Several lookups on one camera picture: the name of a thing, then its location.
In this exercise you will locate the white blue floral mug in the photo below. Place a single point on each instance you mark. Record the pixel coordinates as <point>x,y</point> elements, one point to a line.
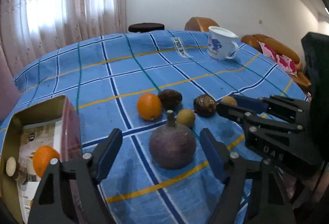
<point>222,43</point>

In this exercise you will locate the orange leather sofa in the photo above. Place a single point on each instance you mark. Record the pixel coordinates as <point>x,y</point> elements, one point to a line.
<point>301,80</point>

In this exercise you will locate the brown wrinkled passion fruit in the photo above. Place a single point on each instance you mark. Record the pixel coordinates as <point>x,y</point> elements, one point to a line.
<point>204,105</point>

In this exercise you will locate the pink plastic pitcher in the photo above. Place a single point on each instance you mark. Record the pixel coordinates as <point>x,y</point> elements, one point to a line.
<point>9,94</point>

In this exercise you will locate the tan shiitake mushroom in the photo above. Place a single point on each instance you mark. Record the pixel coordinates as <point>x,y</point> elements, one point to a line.
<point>16,171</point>

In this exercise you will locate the white floral curtain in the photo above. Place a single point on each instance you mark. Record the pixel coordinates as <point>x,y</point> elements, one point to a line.
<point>33,28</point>

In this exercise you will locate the dark wrinkled passion fruit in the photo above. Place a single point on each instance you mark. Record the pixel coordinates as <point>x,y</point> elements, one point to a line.
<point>170,98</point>

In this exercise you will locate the purple mangosteen with stem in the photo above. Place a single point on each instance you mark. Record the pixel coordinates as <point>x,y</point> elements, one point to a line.
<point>172,146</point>

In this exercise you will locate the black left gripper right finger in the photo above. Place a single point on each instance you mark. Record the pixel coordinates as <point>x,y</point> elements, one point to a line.
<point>268,200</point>

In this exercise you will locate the small orange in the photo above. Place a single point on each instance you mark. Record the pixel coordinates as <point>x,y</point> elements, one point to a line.
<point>42,157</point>

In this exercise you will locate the dark round stool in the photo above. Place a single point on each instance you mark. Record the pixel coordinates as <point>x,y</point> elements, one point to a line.
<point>145,27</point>

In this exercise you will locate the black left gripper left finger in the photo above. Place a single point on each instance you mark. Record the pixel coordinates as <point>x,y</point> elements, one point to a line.
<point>53,201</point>

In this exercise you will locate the brown longan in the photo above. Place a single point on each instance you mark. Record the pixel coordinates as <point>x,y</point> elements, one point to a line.
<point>229,100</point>

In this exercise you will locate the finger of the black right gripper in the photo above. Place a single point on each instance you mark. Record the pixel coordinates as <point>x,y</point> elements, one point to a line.
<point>252,123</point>
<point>287,109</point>

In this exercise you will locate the pink gold tin box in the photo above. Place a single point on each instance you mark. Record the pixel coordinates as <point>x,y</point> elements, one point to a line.
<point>54,123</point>

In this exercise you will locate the pink floral cushion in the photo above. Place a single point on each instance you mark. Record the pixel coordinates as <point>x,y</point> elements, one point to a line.
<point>284,62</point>

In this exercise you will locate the small yellow-green longan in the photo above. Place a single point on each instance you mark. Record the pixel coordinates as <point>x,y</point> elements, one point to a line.
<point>186,117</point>

